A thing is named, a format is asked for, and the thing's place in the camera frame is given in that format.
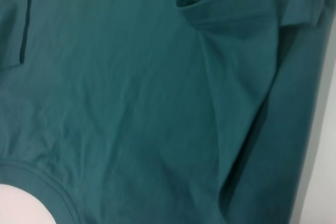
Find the teal blue t-shirt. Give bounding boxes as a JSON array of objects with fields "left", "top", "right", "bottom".
[{"left": 0, "top": 0, "right": 336, "bottom": 224}]

